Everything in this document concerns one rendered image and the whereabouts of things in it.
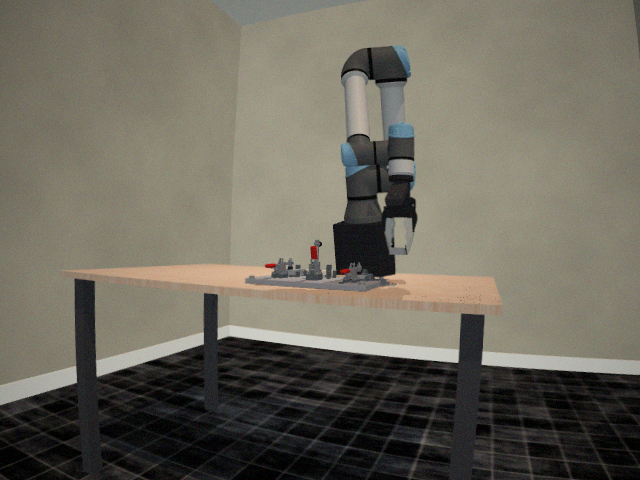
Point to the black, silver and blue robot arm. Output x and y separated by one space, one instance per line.
389 66

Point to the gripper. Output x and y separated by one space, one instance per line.
403 211

